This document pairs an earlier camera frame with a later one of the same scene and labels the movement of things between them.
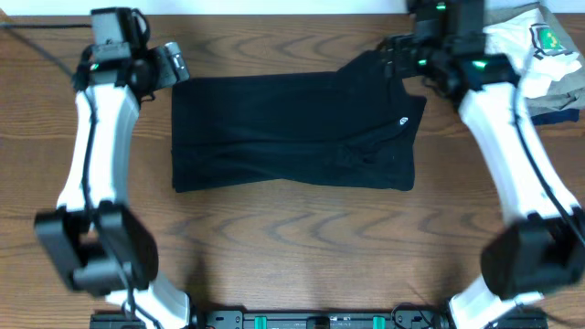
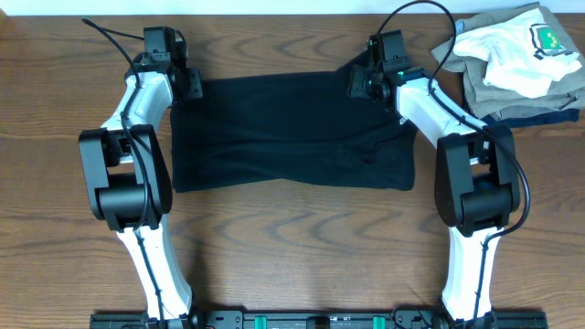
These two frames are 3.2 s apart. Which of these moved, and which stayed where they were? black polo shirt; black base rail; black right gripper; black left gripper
Moved: black left gripper; black right gripper
Stayed: black polo shirt; black base rail
